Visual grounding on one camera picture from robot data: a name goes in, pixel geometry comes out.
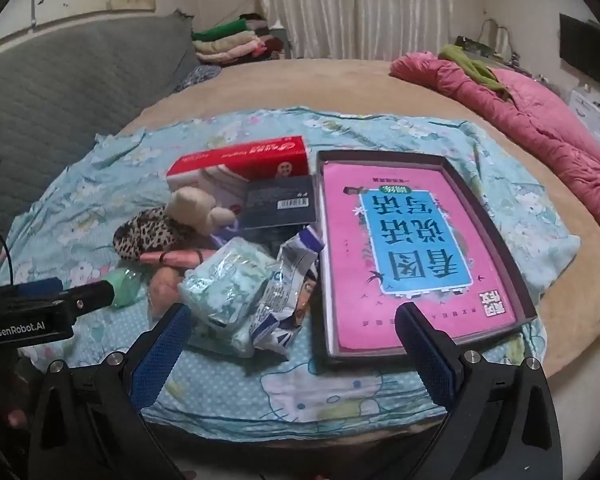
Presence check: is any light blue cartoon printed blanket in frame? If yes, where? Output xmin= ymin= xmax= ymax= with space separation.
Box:
xmin=0 ymin=106 xmax=581 ymax=428

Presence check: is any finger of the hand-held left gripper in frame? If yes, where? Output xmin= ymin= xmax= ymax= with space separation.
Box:
xmin=62 ymin=281 xmax=117 ymax=317
xmin=12 ymin=278 xmax=64 ymax=298

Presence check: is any leopard print scrunchie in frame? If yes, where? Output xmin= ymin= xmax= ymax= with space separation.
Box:
xmin=112 ymin=207 xmax=201 ymax=263

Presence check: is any grey quilted cover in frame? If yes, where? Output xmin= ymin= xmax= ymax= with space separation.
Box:
xmin=0 ymin=12 xmax=201 ymax=291

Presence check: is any white curtain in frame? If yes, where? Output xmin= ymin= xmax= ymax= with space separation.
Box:
xmin=257 ymin=0 xmax=456 ymax=61

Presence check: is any person's left hand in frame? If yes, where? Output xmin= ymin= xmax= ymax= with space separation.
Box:
xmin=0 ymin=365 xmax=31 ymax=429

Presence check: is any pink quilt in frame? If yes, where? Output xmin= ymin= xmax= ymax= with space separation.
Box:
xmin=390 ymin=52 xmax=600 ymax=241

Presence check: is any stack of folded clothes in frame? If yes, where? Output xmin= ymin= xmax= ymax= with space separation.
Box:
xmin=190 ymin=12 xmax=286 ymax=66

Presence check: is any green egg sponge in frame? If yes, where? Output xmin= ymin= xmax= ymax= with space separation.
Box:
xmin=102 ymin=266 xmax=147 ymax=309

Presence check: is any beige plush toy purple ribbon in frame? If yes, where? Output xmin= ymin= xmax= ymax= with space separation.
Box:
xmin=166 ymin=186 xmax=241 ymax=237

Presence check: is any shallow dark cardboard box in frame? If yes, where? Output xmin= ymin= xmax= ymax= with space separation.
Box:
xmin=314 ymin=149 xmax=538 ymax=366

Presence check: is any black monitor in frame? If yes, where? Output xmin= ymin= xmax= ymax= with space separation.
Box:
xmin=559 ymin=12 xmax=600 ymax=91

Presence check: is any dark navy box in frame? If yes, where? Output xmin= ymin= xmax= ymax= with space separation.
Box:
xmin=235 ymin=175 xmax=317 ymax=231

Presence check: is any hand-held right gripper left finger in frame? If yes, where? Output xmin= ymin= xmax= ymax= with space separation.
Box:
xmin=27 ymin=304 xmax=193 ymax=480

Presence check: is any green floral tissue pack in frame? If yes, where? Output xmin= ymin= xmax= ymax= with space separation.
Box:
xmin=177 ymin=236 xmax=281 ymax=358

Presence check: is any dark floral cloth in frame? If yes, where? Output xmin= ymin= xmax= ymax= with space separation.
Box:
xmin=175 ymin=65 xmax=222 ymax=93

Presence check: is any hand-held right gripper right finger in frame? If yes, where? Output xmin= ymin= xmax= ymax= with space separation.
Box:
xmin=395 ymin=301 xmax=563 ymax=480

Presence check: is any green cloth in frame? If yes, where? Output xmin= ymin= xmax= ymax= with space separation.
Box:
xmin=437 ymin=44 xmax=511 ymax=101

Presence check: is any beige bed sheet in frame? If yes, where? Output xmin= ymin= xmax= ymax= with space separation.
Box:
xmin=115 ymin=57 xmax=600 ymax=461

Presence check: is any red and white carton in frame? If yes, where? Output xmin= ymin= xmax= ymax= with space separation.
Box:
xmin=166 ymin=135 xmax=315 ymax=221

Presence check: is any white and blue foil packet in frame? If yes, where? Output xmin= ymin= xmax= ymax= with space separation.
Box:
xmin=250 ymin=225 xmax=327 ymax=361

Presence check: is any peach plush ball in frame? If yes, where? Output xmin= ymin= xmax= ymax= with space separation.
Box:
xmin=147 ymin=267 xmax=193 ymax=318

